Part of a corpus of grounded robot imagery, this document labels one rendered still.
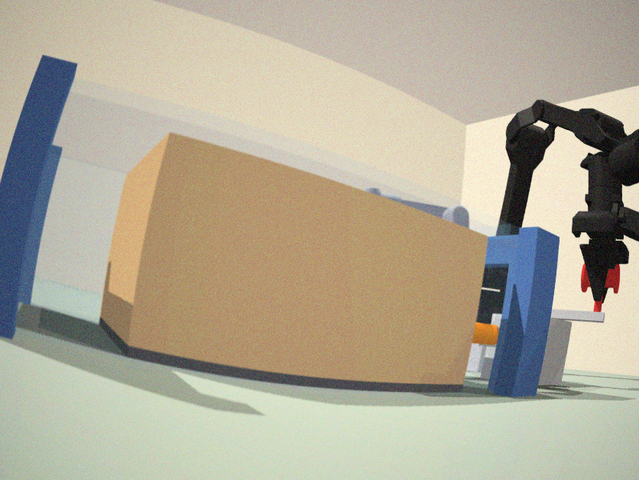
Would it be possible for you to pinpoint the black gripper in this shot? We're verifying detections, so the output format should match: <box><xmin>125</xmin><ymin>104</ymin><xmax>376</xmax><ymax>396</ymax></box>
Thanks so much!
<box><xmin>572</xmin><ymin>186</ymin><xmax>629</xmax><ymax>303</ymax></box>

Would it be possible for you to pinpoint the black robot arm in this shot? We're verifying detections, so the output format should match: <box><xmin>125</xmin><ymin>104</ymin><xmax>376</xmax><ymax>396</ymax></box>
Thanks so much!
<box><xmin>500</xmin><ymin>100</ymin><xmax>639</xmax><ymax>242</ymax></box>

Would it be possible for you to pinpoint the blue flat bar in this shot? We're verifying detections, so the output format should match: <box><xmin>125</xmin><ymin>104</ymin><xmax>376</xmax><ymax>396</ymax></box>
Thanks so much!
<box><xmin>526</xmin><ymin>233</ymin><xmax>560</xmax><ymax>397</ymax></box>

